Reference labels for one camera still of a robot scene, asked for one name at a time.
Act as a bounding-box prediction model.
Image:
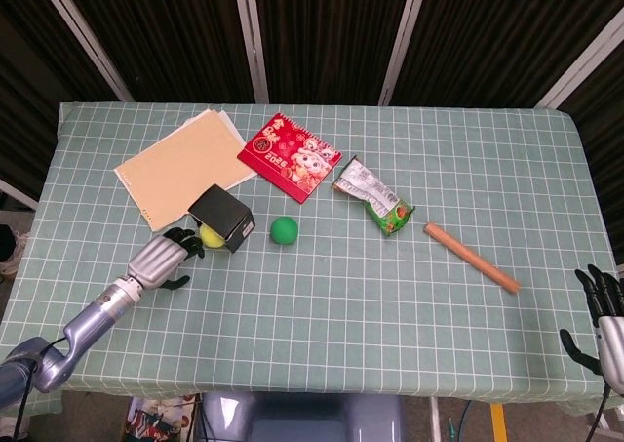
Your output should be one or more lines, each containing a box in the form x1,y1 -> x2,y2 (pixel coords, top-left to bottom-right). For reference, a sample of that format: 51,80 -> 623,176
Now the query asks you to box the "beige paper notebook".
113,108 -> 259,233

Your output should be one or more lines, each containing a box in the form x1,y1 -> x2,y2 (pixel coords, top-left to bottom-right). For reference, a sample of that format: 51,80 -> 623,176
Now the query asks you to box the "green cable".
447,400 -> 473,442

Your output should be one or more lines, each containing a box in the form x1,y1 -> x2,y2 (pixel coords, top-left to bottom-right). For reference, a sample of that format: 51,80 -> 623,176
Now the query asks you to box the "green snack bag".
331,156 -> 416,238

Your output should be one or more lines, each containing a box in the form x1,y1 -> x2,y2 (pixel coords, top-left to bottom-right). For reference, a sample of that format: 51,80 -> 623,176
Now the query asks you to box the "wooden rolling pin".
423,222 -> 521,295

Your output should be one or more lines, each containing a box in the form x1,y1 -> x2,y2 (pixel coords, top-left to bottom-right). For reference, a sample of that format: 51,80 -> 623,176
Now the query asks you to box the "red desk calendar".
236,112 -> 341,203

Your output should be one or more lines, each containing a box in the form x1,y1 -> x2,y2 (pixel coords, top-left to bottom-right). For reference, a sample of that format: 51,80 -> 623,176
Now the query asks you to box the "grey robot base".
200,391 -> 406,442

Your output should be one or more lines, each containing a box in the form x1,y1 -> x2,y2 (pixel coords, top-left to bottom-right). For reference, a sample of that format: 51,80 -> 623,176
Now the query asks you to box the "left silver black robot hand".
127,226 -> 206,292

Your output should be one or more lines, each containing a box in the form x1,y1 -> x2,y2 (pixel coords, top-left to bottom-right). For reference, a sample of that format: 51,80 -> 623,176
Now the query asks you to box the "black box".
187,183 -> 256,254

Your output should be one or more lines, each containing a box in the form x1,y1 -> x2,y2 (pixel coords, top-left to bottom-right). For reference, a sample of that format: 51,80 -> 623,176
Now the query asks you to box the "green checkered tablecloth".
0,100 -> 624,418

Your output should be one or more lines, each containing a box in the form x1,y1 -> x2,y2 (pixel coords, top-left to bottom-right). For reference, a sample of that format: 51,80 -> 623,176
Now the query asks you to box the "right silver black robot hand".
559,263 -> 624,395

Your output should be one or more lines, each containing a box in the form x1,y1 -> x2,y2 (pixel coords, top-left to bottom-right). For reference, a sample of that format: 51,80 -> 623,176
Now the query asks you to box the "black cable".
584,387 -> 613,442

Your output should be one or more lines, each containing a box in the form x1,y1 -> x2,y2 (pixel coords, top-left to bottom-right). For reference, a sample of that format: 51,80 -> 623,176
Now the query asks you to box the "green ball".
269,216 -> 299,245

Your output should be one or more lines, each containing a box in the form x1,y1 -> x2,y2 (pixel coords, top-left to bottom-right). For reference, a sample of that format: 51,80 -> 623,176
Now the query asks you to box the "yellow ball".
199,224 -> 226,249

